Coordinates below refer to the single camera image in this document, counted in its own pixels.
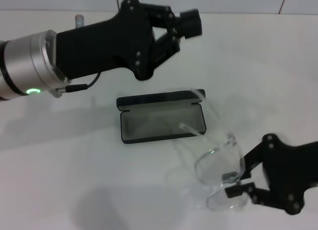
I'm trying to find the black glasses case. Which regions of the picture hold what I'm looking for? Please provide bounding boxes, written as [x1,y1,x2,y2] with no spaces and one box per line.
[116,88,208,145]

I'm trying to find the silver knurled connector post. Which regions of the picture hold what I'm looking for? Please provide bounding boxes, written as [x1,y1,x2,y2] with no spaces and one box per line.
[75,14,85,29]

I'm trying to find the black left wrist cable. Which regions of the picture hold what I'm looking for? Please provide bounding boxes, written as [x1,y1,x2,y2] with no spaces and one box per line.
[56,72,102,94]

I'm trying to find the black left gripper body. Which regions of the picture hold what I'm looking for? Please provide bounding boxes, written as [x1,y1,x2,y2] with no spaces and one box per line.
[56,0,157,82]

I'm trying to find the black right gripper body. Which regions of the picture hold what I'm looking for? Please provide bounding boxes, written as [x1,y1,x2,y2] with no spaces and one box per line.
[261,133,318,215]

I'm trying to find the clear white glasses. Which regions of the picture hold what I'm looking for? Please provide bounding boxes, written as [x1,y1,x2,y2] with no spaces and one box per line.
[159,87,249,212]

